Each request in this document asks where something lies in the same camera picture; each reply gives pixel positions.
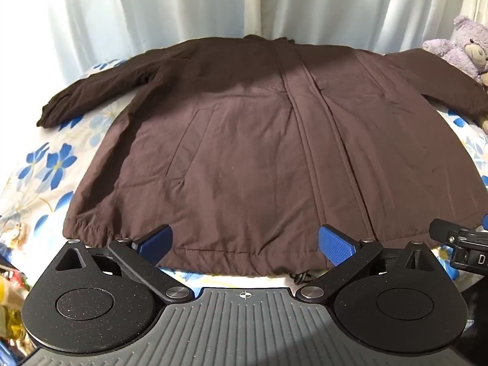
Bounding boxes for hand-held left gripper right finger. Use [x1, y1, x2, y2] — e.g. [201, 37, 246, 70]
[296, 225, 437, 303]

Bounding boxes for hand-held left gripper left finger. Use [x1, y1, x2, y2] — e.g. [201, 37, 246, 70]
[55, 224, 195, 303]

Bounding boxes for brown jacket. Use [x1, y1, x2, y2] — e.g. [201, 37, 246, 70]
[36, 34, 488, 285]

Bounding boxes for blue floral bedsheet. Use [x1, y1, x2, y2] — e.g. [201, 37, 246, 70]
[0, 58, 488, 294]

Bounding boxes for colourful plastic bags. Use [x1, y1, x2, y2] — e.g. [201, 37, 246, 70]
[0, 253, 37, 355]

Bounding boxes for purple teddy bear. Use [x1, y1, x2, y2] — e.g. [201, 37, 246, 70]
[421, 14, 488, 88]

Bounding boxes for white curtain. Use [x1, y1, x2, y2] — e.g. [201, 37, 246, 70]
[0, 0, 488, 84]

